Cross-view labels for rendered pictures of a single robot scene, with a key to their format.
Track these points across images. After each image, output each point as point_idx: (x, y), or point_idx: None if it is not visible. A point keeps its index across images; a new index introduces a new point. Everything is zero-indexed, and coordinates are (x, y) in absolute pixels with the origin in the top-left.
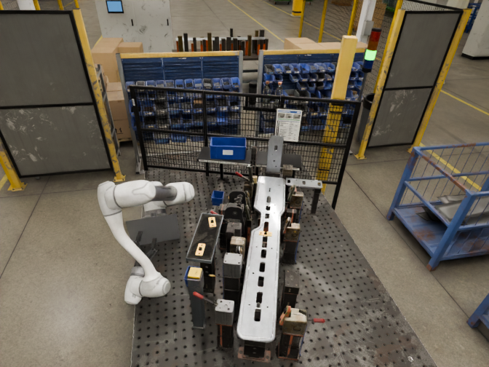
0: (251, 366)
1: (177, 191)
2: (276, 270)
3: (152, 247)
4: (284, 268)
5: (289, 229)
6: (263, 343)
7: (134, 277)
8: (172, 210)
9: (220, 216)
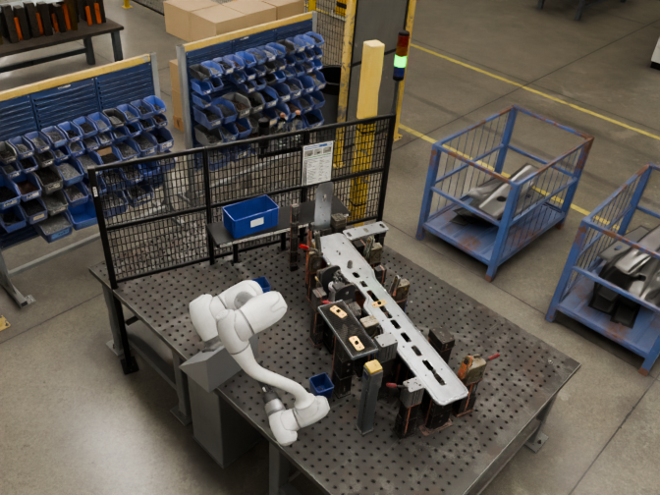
0: (441, 436)
1: (252, 295)
2: (419, 334)
3: None
4: None
5: (401, 288)
6: (450, 405)
7: (279, 412)
8: None
9: (340, 302)
